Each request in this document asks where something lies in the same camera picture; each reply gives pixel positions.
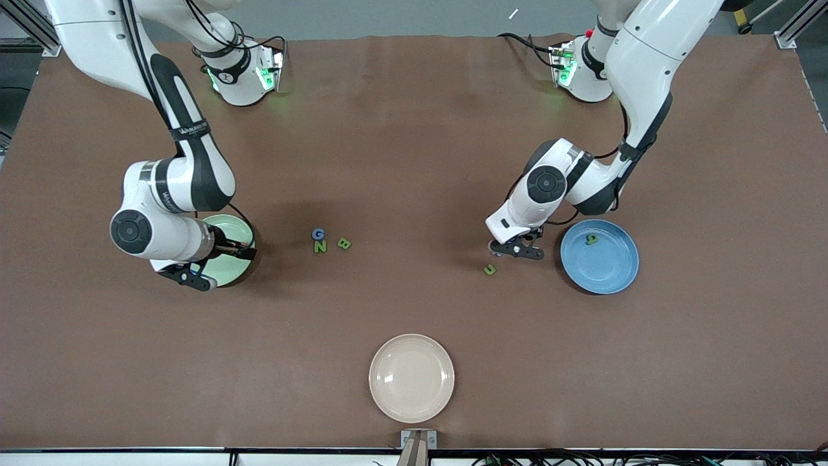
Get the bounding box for green plate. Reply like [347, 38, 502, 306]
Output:
[184, 214, 257, 288]

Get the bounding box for blue plate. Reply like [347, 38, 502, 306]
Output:
[560, 219, 640, 295]

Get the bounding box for brown table cover sheet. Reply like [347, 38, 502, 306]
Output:
[0, 34, 828, 452]

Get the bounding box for cream plate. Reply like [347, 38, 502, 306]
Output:
[369, 333, 455, 424]

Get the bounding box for grey wheeled stand leg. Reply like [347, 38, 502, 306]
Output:
[739, 0, 785, 34]

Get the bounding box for black left arm base cable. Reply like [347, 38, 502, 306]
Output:
[497, 32, 563, 71]

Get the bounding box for black arm base cable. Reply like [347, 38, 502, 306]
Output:
[497, 32, 563, 71]
[246, 32, 289, 69]

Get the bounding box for white table front rail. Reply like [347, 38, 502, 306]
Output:
[0, 449, 828, 466]

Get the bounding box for tangled black cables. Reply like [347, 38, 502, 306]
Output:
[471, 448, 828, 466]

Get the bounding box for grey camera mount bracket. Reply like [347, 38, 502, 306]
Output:
[400, 429, 439, 466]

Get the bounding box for black right arm base cable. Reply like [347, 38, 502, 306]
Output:
[246, 32, 289, 69]

